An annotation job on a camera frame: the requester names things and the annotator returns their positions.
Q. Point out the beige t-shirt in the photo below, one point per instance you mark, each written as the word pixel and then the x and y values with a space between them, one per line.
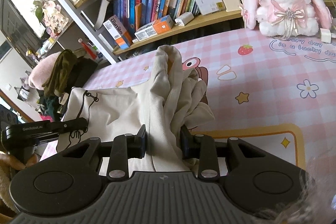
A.
pixel 174 98

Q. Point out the white square box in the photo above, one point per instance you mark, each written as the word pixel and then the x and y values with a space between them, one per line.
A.
pixel 210 6

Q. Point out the pink checkered desk mat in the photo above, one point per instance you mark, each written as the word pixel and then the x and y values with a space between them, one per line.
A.
pixel 281 94

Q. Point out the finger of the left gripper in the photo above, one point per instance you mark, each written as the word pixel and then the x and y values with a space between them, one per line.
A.
pixel 73 125

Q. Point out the small white adapter box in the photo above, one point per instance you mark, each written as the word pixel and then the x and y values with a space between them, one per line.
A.
pixel 184 19

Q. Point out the beige drawstring storage bag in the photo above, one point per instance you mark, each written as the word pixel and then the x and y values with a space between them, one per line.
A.
pixel 110 113

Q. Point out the floral bouquet decoration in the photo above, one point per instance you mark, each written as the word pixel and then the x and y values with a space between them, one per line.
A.
pixel 49 14

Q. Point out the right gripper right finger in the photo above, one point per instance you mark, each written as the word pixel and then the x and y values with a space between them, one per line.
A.
pixel 203 148

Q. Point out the red figurine pen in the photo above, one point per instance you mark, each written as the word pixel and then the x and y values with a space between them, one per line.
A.
pixel 88 49

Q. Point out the person left hand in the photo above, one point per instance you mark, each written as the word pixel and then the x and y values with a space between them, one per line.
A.
pixel 9 161

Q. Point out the orange blue white tall box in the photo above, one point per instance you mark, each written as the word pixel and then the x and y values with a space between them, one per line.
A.
pixel 118 32

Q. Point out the white orange flat box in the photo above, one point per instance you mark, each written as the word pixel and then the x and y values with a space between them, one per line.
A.
pixel 154 28

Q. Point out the white charger plug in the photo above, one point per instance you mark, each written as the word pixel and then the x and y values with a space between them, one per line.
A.
pixel 326 35

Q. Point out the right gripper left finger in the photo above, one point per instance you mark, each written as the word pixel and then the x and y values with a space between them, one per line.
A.
pixel 125 147

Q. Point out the olive green garment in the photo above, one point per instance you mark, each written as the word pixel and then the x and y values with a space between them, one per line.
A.
pixel 57 82

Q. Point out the pink cushion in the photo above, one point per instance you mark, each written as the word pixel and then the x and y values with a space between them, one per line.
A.
pixel 42 72

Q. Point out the pink white bunny plush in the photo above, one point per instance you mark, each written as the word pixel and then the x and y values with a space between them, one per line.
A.
pixel 286 18

